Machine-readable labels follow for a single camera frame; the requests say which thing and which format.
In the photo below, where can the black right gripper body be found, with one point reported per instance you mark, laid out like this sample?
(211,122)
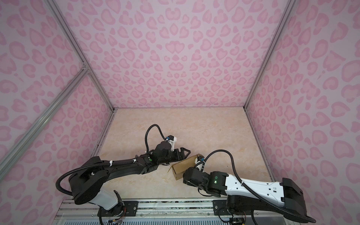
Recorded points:
(188,174)

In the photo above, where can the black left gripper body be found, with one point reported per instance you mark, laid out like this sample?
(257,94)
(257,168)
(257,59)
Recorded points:
(176,153)

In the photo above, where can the brown cardboard box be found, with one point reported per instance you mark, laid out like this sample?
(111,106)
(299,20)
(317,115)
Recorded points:
(178,169)

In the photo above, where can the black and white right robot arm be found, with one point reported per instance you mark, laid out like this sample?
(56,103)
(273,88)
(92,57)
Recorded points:
(285,197)

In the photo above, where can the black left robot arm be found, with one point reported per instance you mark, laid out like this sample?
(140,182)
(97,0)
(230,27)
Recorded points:
(87,183)

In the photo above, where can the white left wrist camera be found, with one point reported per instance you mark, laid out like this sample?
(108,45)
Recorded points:
(172,140)

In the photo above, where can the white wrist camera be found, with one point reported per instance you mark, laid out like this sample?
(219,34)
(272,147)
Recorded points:
(199,165)
(172,140)

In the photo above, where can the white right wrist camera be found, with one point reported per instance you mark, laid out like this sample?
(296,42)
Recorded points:
(199,165)

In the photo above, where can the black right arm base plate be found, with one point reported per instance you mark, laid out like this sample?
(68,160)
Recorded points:
(224,208)

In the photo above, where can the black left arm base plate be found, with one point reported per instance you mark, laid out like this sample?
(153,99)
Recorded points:
(124,208)

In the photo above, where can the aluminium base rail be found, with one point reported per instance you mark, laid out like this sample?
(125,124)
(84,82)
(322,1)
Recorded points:
(166,211)

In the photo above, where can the aluminium diagonal frame bar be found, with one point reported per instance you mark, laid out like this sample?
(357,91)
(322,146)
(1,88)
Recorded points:
(36,128)

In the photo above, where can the aluminium left corner post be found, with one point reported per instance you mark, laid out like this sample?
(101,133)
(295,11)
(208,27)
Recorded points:
(61,21)

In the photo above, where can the aluminium corner post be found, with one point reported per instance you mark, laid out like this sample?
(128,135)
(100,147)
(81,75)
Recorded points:
(284,20)
(61,21)

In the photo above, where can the aluminium right corner post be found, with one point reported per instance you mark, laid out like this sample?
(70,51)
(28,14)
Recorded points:
(284,20)

